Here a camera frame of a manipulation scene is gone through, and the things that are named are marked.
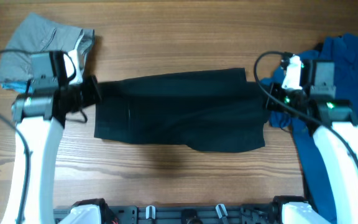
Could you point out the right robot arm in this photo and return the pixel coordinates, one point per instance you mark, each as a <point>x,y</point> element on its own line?
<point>308,93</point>

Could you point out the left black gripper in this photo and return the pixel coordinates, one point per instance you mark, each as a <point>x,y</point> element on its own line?
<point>90,81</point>

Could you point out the folded light blue garment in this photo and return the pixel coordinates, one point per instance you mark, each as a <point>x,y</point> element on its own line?
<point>19,87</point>

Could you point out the folded grey shorts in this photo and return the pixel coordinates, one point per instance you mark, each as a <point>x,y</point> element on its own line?
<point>38,34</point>

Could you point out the black shorts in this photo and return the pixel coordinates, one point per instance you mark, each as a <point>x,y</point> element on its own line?
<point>209,111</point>

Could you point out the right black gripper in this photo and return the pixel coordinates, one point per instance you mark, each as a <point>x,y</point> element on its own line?
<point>270,104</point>

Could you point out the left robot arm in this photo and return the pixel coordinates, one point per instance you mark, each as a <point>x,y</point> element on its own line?
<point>39,114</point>

